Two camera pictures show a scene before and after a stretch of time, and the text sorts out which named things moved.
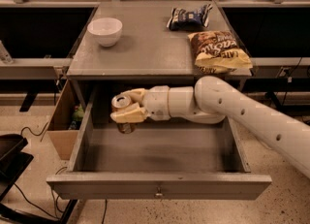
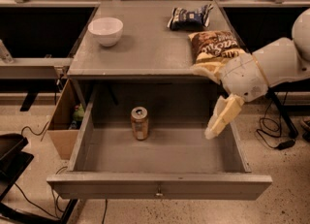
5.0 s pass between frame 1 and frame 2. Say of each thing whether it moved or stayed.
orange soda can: moved
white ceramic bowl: stayed
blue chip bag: stayed
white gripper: moved
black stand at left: stayed
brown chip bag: stayed
